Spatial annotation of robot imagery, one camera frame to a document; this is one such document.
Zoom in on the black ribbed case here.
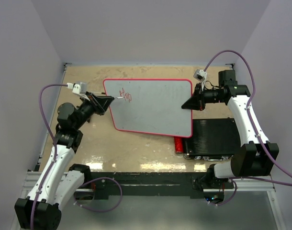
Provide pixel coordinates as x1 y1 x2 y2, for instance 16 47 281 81
182 117 241 161

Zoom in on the purple cable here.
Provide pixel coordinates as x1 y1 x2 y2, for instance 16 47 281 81
203 49 292 188
30 83 70 230

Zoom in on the pink framed whiteboard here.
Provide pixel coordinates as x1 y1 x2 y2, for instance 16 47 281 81
103 79 192 138

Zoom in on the red glitter microphone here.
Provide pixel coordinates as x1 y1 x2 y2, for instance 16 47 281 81
174 137 183 154

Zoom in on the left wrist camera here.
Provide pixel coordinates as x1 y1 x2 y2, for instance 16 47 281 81
67 81 87 95

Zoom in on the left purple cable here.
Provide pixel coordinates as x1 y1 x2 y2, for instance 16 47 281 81
30 83 70 230

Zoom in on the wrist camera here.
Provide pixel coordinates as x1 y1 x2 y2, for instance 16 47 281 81
193 69 207 82
67 81 87 95

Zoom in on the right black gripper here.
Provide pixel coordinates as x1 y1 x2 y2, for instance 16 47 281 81
182 82 224 111

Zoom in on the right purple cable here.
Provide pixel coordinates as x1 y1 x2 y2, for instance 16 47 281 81
203 49 292 188

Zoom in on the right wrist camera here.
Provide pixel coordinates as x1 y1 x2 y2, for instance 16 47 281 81
193 69 207 82

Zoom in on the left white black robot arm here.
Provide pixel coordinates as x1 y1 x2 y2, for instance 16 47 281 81
14 92 115 230

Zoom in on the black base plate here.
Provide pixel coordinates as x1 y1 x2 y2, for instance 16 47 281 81
88 171 235 201

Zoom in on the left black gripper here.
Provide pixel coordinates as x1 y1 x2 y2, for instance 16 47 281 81
74 91 114 129

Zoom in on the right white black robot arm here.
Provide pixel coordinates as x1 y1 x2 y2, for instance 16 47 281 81
182 69 279 188

